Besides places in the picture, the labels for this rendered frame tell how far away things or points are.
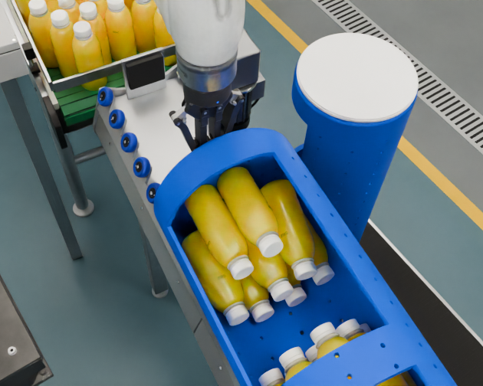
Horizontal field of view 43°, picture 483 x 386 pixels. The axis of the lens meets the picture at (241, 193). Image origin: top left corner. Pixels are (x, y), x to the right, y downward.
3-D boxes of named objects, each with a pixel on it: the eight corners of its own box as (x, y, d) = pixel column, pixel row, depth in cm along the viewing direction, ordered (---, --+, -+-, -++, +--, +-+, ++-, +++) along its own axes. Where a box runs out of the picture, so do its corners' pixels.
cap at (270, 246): (264, 253, 106) (269, 260, 104) (254, 244, 103) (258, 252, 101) (283, 239, 105) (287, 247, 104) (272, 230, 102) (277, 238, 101)
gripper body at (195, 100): (221, 49, 97) (221, 90, 105) (171, 66, 94) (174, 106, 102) (243, 81, 93) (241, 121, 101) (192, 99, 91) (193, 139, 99)
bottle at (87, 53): (80, 93, 153) (67, 42, 139) (80, 73, 156) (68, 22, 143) (107, 91, 153) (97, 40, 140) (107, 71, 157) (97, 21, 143)
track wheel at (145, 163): (141, 179, 131) (149, 180, 132) (146, 158, 130) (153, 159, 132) (129, 174, 134) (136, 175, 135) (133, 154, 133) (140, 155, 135)
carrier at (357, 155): (336, 215, 224) (259, 228, 220) (394, 28, 151) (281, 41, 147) (359, 286, 209) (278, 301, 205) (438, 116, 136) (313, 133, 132)
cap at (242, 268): (251, 256, 105) (257, 263, 105) (245, 268, 108) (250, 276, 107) (232, 261, 103) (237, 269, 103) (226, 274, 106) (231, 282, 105)
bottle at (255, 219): (227, 197, 117) (262, 261, 107) (208, 181, 112) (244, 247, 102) (254, 175, 116) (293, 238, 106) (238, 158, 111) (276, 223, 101)
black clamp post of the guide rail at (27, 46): (32, 74, 155) (24, 50, 149) (28, 67, 157) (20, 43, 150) (41, 72, 156) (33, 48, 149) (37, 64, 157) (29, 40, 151)
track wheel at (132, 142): (119, 131, 137) (126, 132, 139) (117, 152, 137) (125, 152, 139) (132, 131, 134) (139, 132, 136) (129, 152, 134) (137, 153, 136)
